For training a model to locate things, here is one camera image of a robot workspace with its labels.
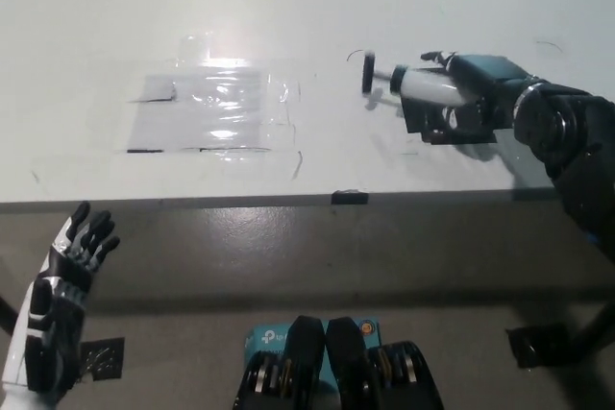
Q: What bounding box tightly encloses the black tape strip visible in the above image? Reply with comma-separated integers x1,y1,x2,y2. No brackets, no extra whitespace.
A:
331,188,370,205

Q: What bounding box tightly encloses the black table leg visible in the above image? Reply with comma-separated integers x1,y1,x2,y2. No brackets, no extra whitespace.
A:
0,293,16,337

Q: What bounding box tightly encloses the black pump holder fixture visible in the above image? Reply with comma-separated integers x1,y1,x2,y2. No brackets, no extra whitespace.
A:
401,95,499,147

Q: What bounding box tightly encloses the black floor foot plate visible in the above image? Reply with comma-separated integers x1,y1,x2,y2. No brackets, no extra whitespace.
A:
504,323,570,370
78,336,127,381

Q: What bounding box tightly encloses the teal router box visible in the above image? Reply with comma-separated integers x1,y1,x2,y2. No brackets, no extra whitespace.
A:
241,319,381,390

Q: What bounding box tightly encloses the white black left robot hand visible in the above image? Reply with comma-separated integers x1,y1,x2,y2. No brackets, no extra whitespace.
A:
0,202,121,393

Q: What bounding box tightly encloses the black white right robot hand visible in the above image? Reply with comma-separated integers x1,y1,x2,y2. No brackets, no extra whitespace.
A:
420,49,535,133

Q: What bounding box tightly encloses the clear plastic sheet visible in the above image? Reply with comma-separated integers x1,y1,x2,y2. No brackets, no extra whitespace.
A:
126,74,271,156

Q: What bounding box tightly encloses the white air pump black handle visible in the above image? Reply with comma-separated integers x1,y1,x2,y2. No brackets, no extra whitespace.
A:
360,50,476,109

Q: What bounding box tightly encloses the transparent plastic film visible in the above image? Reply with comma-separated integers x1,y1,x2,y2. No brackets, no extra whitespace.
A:
110,34,302,164

